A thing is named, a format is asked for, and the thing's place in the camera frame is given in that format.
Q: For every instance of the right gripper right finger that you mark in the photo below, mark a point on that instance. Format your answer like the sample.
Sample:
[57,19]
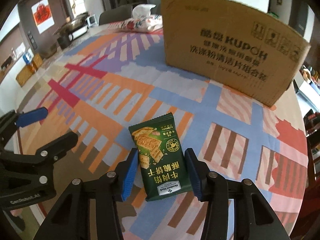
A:
[254,218]

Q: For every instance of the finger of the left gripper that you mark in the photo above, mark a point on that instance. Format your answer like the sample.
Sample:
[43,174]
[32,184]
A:
[12,121]
[55,144]

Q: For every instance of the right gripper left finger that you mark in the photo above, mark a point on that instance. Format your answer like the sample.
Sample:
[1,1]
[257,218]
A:
[69,217]

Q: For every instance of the dark green cracker packet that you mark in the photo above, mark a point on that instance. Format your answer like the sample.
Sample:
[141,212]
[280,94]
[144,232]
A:
[161,159]

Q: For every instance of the colourful patterned tablecloth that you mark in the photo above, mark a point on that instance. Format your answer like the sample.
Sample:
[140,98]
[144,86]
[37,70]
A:
[115,91]

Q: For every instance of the black mug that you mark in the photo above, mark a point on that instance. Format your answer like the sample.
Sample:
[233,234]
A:
[64,40]

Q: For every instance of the red fu door poster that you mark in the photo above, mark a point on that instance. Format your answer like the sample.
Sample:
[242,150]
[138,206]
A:
[42,16]

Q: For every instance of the electric hot pot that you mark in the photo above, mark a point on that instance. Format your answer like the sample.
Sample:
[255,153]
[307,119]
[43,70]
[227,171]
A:
[73,25]

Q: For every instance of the grey dining chair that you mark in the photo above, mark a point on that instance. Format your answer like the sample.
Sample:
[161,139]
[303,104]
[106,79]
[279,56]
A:
[128,14]

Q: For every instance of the floral tissue pack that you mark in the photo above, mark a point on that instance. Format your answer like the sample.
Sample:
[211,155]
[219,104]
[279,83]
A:
[142,20]

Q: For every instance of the brown cardboard box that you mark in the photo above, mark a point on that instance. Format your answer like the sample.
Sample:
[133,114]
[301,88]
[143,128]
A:
[233,44]

